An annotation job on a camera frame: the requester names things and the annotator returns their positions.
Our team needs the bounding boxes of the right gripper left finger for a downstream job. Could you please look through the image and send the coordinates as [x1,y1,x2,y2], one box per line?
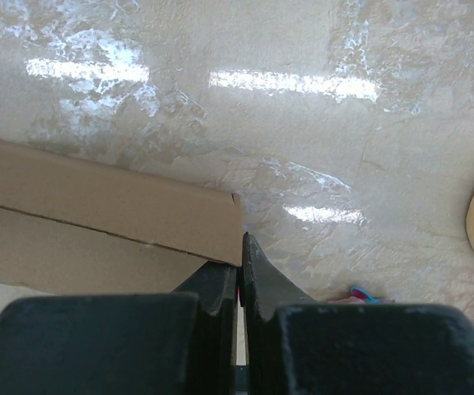
[0,263,237,394]

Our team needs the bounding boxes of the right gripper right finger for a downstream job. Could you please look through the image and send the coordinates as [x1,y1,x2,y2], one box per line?
[241,235,474,394]

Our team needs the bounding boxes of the brown cardboard box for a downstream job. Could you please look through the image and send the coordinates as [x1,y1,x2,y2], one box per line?
[0,140,244,295]

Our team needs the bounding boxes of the small colourful toy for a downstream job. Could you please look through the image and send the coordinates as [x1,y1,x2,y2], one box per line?
[333,286,393,304]

